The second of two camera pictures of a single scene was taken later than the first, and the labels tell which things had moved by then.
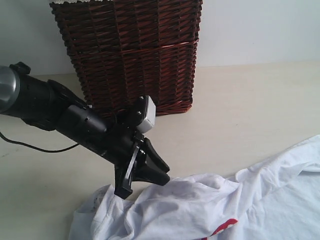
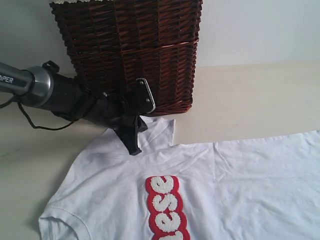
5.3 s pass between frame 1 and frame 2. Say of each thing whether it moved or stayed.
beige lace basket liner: stayed
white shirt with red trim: moved
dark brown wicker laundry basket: stayed
